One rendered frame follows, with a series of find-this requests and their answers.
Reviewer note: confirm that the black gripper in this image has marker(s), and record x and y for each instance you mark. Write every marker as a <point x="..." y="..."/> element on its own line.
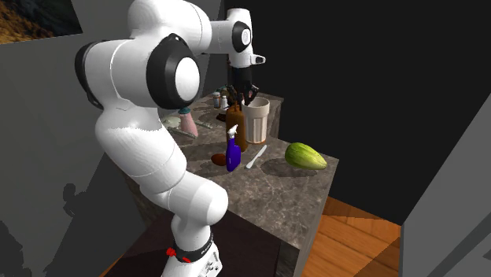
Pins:
<point x="240" y="78"/>

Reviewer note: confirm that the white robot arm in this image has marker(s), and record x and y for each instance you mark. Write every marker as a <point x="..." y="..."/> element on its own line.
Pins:
<point x="134" y="80"/>

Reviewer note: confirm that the small white shaker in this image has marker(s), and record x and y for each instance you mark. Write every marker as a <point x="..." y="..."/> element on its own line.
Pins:
<point x="224" y="102"/>

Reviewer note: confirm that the small jar with dark contents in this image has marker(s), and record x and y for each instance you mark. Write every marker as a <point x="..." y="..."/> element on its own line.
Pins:
<point x="216" y="100"/>

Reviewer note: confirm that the white ribbed cup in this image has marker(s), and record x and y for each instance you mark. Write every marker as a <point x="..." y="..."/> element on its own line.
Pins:
<point x="256" y="122"/>

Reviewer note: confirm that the brown bottle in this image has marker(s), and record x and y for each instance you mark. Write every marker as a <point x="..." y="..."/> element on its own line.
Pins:
<point x="237" y="126"/>

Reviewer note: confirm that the grey cutlery piece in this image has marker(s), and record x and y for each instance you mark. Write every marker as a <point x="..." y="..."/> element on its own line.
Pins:
<point x="184" y="133"/>
<point x="204" y="124"/>

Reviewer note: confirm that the blue spray bottle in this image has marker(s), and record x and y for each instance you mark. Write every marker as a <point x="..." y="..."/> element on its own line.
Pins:
<point x="232" y="154"/>

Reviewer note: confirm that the pink vase with teal top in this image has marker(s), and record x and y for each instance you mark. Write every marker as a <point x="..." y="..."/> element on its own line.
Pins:
<point x="188" y="123"/>

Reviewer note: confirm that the white knife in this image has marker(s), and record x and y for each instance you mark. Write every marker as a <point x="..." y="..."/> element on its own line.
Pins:
<point x="256" y="157"/>

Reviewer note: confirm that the brown egg-shaped thing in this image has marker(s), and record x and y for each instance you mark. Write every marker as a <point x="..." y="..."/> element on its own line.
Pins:
<point x="218" y="159"/>

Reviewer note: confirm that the pale round plate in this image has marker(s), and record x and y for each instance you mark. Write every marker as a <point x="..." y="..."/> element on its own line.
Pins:
<point x="171" y="122"/>

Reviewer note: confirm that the green melon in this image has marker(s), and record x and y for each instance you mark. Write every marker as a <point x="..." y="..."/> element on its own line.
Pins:
<point x="304" y="156"/>

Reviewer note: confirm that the dark robot stand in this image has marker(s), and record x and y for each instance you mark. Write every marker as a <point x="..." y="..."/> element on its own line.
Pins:
<point x="241" y="249"/>

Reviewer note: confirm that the wall picture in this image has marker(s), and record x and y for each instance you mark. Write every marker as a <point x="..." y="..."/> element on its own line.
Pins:
<point x="30" y="19"/>

